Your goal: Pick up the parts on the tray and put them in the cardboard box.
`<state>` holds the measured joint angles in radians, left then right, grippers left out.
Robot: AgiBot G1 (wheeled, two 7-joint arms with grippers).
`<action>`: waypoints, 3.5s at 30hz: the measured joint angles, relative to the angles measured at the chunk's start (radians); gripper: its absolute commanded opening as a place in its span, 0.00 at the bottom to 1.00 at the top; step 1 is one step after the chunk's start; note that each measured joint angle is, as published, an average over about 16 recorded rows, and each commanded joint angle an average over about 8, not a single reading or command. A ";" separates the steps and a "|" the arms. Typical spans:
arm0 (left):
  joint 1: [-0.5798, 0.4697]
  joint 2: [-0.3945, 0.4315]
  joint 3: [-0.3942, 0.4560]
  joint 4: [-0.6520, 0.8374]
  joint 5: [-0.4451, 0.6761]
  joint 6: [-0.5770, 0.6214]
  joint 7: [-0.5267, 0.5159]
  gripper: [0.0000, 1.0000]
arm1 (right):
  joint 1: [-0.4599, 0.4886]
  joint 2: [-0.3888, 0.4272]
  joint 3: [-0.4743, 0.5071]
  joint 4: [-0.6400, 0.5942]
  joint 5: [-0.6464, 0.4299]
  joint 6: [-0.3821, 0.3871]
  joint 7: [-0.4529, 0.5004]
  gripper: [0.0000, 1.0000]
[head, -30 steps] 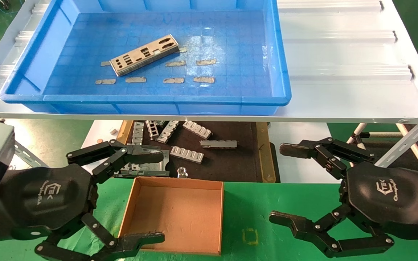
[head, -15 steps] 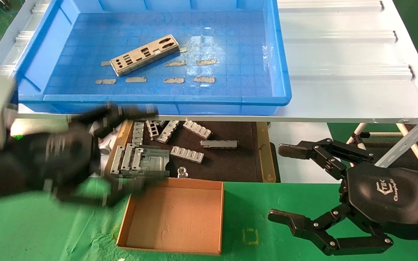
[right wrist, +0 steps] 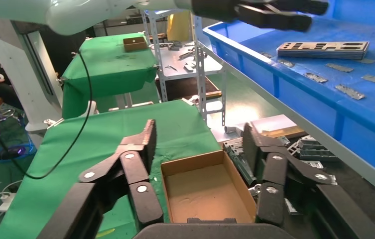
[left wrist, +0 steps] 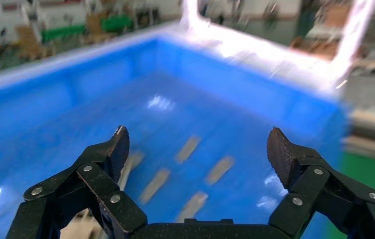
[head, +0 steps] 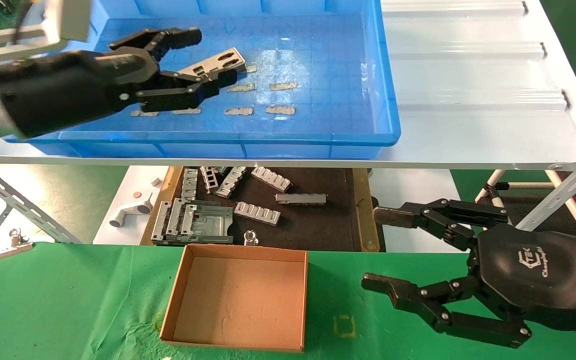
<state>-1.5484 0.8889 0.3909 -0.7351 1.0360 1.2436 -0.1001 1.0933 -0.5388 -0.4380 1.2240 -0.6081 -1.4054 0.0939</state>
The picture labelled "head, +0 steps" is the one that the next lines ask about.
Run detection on stack of metal plates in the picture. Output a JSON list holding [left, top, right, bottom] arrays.
[[151, 199, 234, 246]]

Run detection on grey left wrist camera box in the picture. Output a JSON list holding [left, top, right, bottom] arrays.
[[43, 0, 92, 46]]

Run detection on white lean pipe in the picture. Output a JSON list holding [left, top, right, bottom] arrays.
[[474, 170, 508, 202]]

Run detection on white pipe elbow fitting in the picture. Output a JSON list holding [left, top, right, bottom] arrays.
[[109, 200, 153, 228]]

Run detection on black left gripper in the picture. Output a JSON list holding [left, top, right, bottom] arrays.
[[0, 27, 239, 139]]

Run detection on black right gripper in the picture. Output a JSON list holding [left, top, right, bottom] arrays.
[[361, 198, 576, 349]]

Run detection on wood-framed black parts tray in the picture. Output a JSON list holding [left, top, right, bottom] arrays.
[[140, 166, 386, 252]]

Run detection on blue plastic tray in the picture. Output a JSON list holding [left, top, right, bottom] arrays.
[[0, 0, 402, 160]]

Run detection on white ribbed metal shelf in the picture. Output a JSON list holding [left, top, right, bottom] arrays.
[[0, 0, 576, 171]]

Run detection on cream lean pipe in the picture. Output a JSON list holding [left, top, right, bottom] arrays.
[[498, 181, 556, 192]]

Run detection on short white pipe black joints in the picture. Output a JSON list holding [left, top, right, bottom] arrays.
[[487, 187, 513, 211]]

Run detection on grey slotted metal rail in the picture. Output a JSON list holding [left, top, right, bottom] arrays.
[[167, 199, 187, 237], [151, 199, 174, 241]]

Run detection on silver metal IO shield plate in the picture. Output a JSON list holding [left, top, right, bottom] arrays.
[[176, 47, 247, 84]]

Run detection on long grey metal bar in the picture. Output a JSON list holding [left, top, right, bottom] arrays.
[[275, 193, 328, 205]]

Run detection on ridged grey metal bracket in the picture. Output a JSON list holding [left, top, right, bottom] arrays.
[[234, 201, 282, 226], [251, 166, 292, 193]]

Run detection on brown cardboard box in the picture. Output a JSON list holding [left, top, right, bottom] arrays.
[[160, 243, 309, 353]]

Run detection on green table cloth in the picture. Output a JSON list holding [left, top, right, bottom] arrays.
[[0, 241, 576, 360]]

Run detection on wood-coloured lean pipe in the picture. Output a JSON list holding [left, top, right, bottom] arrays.
[[544, 170, 576, 240]]

